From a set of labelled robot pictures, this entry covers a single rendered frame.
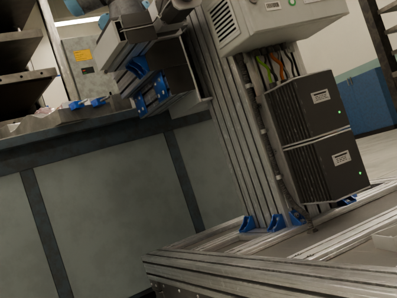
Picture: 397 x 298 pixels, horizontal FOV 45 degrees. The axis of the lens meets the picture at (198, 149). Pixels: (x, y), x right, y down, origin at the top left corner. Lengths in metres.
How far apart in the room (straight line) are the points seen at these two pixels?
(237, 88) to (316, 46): 9.03
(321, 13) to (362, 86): 7.70
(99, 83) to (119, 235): 1.32
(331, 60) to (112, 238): 8.64
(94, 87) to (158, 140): 1.03
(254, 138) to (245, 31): 0.34
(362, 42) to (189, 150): 7.72
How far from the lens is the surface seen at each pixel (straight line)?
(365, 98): 9.11
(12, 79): 2.90
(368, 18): 6.12
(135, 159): 2.08
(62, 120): 1.91
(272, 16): 1.33
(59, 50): 2.95
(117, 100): 2.13
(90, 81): 3.08
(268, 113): 1.47
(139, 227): 2.05
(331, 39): 10.18
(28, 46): 3.17
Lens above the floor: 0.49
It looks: 2 degrees up
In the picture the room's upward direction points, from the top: 18 degrees counter-clockwise
